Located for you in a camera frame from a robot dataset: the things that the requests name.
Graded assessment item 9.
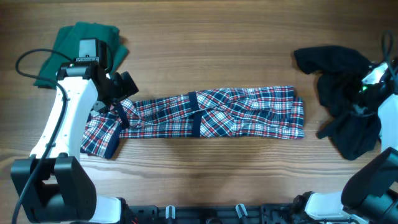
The black garment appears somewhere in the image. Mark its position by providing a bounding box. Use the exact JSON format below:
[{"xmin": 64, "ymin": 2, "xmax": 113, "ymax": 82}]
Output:
[{"xmin": 293, "ymin": 45, "xmax": 381, "ymax": 161}]

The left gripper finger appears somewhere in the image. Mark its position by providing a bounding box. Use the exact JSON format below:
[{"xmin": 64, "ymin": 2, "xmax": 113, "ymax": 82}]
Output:
[
  {"xmin": 121, "ymin": 72, "xmax": 139, "ymax": 96},
  {"xmin": 113, "ymin": 100, "xmax": 129, "ymax": 129}
]

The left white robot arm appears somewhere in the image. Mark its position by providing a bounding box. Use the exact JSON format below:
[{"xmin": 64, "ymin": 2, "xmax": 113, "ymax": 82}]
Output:
[{"xmin": 11, "ymin": 58, "xmax": 138, "ymax": 223}]

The folded green cloth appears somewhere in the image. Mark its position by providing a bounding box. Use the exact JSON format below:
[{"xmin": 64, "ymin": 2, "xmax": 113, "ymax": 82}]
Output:
[{"xmin": 34, "ymin": 22, "xmax": 129, "ymax": 89}]

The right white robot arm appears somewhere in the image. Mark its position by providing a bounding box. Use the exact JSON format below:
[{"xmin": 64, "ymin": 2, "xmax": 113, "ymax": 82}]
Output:
[{"xmin": 289, "ymin": 133, "xmax": 381, "ymax": 223}]

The plaid red navy shirt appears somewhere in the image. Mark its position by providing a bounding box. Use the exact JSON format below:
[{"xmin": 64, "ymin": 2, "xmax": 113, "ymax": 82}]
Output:
[{"xmin": 80, "ymin": 86, "xmax": 305, "ymax": 159}]

